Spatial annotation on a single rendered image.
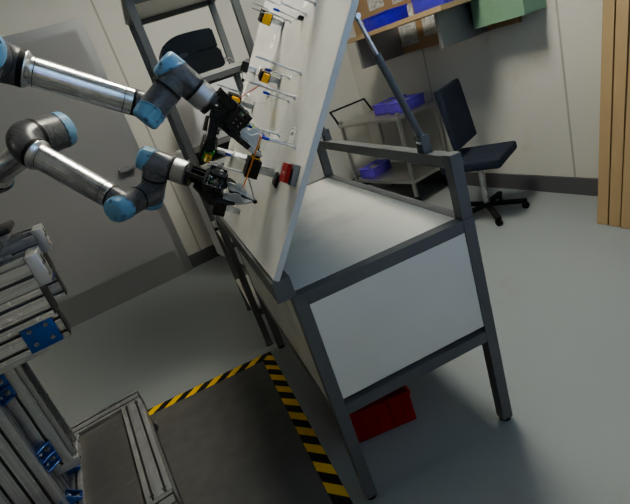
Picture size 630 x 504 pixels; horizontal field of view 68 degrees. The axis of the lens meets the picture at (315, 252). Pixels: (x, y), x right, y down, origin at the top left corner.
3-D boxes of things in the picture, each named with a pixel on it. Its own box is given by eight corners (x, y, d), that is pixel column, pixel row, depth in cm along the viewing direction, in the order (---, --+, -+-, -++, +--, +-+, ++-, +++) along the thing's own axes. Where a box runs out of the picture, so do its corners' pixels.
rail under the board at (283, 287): (278, 304, 127) (270, 284, 124) (217, 219, 234) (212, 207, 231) (297, 296, 128) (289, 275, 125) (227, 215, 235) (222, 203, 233)
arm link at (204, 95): (186, 103, 125) (186, 97, 132) (200, 115, 127) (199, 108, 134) (205, 81, 124) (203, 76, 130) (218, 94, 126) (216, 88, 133)
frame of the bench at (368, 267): (368, 502, 156) (292, 298, 127) (277, 346, 263) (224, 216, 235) (513, 418, 169) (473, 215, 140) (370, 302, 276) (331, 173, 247)
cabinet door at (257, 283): (281, 330, 195) (248, 246, 181) (253, 287, 245) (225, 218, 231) (285, 328, 196) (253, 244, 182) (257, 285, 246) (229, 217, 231)
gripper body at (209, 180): (220, 191, 139) (181, 176, 138) (220, 203, 146) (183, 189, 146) (230, 170, 141) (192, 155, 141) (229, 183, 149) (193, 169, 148)
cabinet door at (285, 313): (326, 403, 145) (285, 295, 131) (280, 331, 195) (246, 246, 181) (334, 399, 146) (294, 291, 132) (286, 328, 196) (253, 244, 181)
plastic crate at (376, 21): (410, 17, 352) (407, 2, 349) (388, 24, 344) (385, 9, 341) (385, 26, 379) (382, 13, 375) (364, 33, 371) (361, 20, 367)
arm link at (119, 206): (-17, 120, 134) (127, 202, 130) (16, 113, 143) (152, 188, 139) (-16, 156, 140) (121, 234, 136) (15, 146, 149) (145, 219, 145)
